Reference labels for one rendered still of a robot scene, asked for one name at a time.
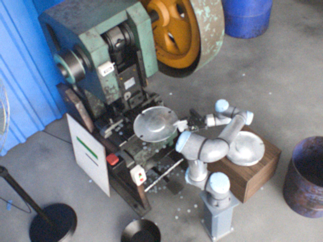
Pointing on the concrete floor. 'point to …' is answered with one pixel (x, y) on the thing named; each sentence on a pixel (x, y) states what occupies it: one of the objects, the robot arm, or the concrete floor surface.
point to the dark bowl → (141, 232)
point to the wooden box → (248, 170)
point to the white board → (89, 154)
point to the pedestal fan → (44, 223)
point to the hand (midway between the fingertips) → (174, 124)
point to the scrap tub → (306, 178)
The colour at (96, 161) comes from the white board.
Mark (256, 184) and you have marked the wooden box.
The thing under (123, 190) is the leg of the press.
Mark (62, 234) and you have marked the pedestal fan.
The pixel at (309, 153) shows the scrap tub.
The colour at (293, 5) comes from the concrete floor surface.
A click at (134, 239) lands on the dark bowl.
